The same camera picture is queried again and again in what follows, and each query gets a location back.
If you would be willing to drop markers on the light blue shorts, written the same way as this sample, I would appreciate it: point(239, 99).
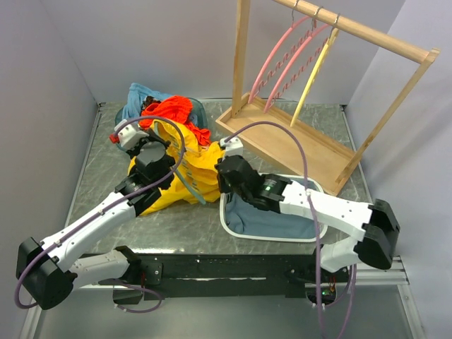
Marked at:
point(136, 97)

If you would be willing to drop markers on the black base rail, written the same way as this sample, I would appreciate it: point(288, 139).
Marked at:
point(212, 275)

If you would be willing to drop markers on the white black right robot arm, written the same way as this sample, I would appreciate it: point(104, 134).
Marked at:
point(372, 228)

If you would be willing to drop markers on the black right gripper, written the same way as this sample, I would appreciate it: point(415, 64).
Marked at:
point(223, 187)

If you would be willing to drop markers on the wooden hanger rack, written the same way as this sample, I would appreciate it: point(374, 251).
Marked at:
point(265, 129)

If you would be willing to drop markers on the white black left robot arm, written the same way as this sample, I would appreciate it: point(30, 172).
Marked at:
point(51, 269)

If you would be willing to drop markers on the green hanger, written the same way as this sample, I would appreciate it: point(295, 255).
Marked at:
point(186, 177)

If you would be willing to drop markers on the grey-blue cloth in basket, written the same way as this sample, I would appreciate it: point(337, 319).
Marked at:
point(265, 222)

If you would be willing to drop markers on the yellow shorts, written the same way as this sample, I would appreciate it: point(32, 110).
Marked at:
point(196, 178)

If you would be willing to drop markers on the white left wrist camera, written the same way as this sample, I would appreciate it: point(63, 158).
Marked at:
point(128, 137)

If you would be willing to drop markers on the white perforated plastic basket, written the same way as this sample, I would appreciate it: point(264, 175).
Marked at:
point(268, 236)

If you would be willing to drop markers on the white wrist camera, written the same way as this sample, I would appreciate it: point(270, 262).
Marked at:
point(232, 147)
point(128, 137)

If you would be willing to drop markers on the orange shorts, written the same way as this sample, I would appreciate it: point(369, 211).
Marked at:
point(181, 110)

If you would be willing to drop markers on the yellow hanger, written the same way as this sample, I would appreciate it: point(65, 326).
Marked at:
point(316, 69)

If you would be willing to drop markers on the teal plastic basket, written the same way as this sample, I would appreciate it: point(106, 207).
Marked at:
point(200, 112)

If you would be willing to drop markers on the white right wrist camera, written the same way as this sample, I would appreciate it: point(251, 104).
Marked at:
point(232, 147)

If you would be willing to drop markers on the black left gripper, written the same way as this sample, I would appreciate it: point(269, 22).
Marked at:
point(135, 149)

